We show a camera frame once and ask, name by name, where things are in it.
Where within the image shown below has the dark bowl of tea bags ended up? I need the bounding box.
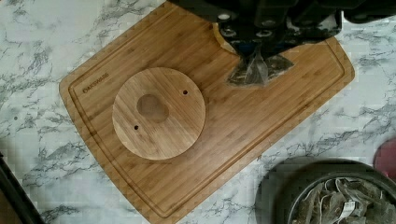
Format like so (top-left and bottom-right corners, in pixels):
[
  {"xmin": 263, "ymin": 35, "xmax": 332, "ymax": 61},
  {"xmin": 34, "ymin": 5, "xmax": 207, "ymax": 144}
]
[{"xmin": 274, "ymin": 162, "xmax": 396, "ymax": 224}]

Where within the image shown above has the round wooden lid with knob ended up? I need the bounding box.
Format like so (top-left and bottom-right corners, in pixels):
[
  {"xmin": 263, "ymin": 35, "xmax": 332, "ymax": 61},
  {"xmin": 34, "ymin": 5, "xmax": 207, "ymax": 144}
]
[{"xmin": 112, "ymin": 67, "xmax": 205, "ymax": 160}]

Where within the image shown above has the bamboo cutting board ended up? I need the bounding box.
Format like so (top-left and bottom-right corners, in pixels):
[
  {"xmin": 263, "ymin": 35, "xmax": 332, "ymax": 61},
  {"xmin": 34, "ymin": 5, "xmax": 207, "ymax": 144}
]
[{"xmin": 60, "ymin": 3, "xmax": 354, "ymax": 224}]

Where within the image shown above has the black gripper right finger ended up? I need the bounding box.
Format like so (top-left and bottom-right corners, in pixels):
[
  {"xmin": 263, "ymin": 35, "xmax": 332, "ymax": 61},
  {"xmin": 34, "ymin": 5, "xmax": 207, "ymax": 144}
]
[{"xmin": 264, "ymin": 10, "xmax": 342, "ymax": 58}]

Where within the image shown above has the pyramid tea bag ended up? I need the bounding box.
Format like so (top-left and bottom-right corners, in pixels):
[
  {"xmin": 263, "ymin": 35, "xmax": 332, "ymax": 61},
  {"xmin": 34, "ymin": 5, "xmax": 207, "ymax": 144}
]
[{"xmin": 226, "ymin": 50, "xmax": 294, "ymax": 87}]

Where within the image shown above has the dark red round object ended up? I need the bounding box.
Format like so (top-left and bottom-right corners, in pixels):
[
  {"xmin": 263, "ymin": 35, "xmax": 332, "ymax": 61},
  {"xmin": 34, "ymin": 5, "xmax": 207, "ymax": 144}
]
[{"xmin": 374, "ymin": 138, "xmax": 396, "ymax": 180}]

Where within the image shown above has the yellow ceramic cup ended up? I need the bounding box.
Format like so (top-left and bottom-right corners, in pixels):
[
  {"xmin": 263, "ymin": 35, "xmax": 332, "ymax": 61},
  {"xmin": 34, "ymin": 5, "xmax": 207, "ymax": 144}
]
[{"xmin": 212, "ymin": 22, "xmax": 237, "ymax": 54}]

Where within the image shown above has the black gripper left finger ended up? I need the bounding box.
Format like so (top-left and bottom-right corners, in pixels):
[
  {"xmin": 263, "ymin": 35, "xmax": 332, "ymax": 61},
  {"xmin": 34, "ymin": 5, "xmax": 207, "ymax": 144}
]
[{"xmin": 213, "ymin": 8, "xmax": 261, "ymax": 58}]

